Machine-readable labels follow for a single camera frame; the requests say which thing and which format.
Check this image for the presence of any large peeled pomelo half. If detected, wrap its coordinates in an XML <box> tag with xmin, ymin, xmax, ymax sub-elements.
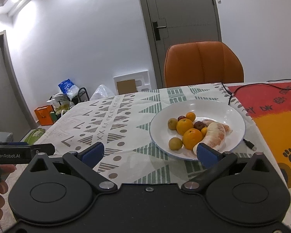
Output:
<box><xmin>193</xmin><ymin>122</ymin><xmax>226</xmax><ymax>155</ymax></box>

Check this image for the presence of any small peeled pomelo piece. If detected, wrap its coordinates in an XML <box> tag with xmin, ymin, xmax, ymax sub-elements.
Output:
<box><xmin>202</xmin><ymin>119</ymin><xmax>233</xmax><ymax>135</ymax></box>

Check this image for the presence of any large orange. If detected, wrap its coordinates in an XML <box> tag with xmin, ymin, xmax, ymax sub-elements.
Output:
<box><xmin>176</xmin><ymin>118</ymin><xmax>194</xmax><ymax>136</ymax></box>
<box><xmin>182</xmin><ymin>128</ymin><xmax>203</xmax><ymax>150</ymax></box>

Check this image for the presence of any dark red apple back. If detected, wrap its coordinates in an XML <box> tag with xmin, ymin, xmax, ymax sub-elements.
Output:
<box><xmin>194</xmin><ymin>121</ymin><xmax>205</xmax><ymax>131</ymax></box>

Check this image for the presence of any brown pear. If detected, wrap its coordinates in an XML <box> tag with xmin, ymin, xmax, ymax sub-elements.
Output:
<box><xmin>169</xmin><ymin>137</ymin><xmax>183</xmax><ymax>150</ymax></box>
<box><xmin>168</xmin><ymin>118</ymin><xmax>178</xmax><ymax>130</ymax></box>

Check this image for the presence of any small tangerine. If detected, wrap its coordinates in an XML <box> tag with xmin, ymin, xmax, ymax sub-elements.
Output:
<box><xmin>185</xmin><ymin>112</ymin><xmax>196</xmax><ymax>122</ymax></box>
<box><xmin>200</xmin><ymin>127</ymin><xmax>208</xmax><ymax>137</ymax></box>

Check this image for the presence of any grey sofa cushion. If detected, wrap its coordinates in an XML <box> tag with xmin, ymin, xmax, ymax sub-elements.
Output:
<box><xmin>0</xmin><ymin>131</ymin><xmax>13</xmax><ymax>143</ymax></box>

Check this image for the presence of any green floor rug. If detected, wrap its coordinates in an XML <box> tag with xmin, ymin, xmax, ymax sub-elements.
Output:
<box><xmin>24</xmin><ymin>128</ymin><xmax>46</xmax><ymax>145</ymax></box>

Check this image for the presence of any orange paper bag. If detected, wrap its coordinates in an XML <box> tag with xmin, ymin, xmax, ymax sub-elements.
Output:
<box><xmin>35</xmin><ymin>105</ymin><xmax>54</xmax><ymax>126</ymax></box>

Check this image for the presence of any black metal rack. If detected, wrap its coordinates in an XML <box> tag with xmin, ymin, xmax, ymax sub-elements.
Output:
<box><xmin>47</xmin><ymin>87</ymin><xmax>89</xmax><ymax>118</ymax></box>

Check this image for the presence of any white ceramic plate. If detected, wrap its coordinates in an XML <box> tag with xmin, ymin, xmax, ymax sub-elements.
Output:
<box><xmin>149</xmin><ymin>99</ymin><xmax>245</xmax><ymax>161</ymax></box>

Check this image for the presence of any blue white plastic bag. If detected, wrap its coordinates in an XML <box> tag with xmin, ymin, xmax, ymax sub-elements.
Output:
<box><xmin>58</xmin><ymin>79</ymin><xmax>79</xmax><ymax>100</ymax></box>

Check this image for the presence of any clear plastic bag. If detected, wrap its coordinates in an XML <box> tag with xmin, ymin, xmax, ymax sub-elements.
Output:
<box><xmin>90</xmin><ymin>84</ymin><xmax>115</xmax><ymax>101</ymax></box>

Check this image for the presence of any red orange cartoon mat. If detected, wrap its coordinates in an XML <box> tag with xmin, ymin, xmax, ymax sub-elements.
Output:
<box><xmin>228</xmin><ymin>79</ymin><xmax>291</xmax><ymax>195</ymax></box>

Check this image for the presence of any orange leather chair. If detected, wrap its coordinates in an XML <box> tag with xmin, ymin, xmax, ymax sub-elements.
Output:
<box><xmin>164</xmin><ymin>41</ymin><xmax>244</xmax><ymax>87</ymax></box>

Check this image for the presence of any black cable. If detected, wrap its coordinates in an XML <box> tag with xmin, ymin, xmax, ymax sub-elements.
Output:
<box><xmin>220</xmin><ymin>78</ymin><xmax>291</xmax><ymax>151</ymax></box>

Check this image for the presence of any white foam packaging frame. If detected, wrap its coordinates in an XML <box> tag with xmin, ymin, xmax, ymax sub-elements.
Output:
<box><xmin>113</xmin><ymin>70</ymin><xmax>152</xmax><ymax>95</ymax></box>

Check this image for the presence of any grey door with handle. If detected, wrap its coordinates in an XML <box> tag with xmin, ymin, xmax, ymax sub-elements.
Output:
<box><xmin>140</xmin><ymin>0</ymin><xmax>222</xmax><ymax>88</ymax></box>

